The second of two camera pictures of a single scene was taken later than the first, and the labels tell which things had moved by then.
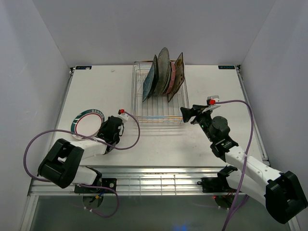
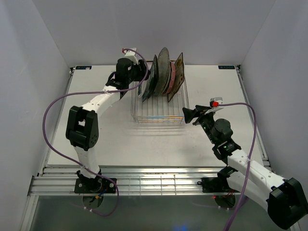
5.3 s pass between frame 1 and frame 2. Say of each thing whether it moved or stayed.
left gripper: moved
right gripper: stayed
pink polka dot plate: stayed
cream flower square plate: stayed
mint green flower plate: stayed
